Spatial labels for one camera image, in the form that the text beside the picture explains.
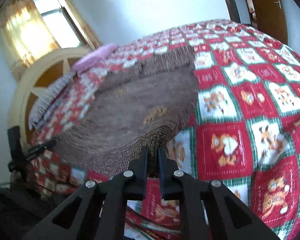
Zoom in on pink folded blanket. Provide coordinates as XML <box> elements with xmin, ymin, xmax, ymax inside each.
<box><xmin>71</xmin><ymin>43</ymin><xmax>119</xmax><ymax>75</ymax></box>

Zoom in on brown wooden door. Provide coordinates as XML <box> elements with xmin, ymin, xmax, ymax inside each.
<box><xmin>252</xmin><ymin>0</ymin><xmax>288</xmax><ymax>44</ymax></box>

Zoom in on red white cartoon bedspread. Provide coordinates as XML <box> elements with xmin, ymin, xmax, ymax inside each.
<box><xmin>31</xmin><ymin>20</ymin><xmax>300</xmax><ymax>239</ymax></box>

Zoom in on window with curtain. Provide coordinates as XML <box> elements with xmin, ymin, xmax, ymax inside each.
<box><xmin>0</xmin><ymin>0</ymin><xmax>102</xmax><ymax>81</ymax></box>

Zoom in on cream wooden headboard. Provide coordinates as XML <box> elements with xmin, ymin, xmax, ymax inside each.
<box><xmin>9</xmin><ymin>47</ymin><xmax>91</xmax><ymax>147</ymax></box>

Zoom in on zebra striped pillow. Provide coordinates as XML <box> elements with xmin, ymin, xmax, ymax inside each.
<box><xmin>28</xmin><ymin>72</ymin><xmax>77</xmax><ymax>129</ymax></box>

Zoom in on brown striped knit sweater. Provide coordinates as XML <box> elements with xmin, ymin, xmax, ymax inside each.
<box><xmin>53</xmin><ymin>45</ymin><xmax>198</xmax><ymax>176</ymax></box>

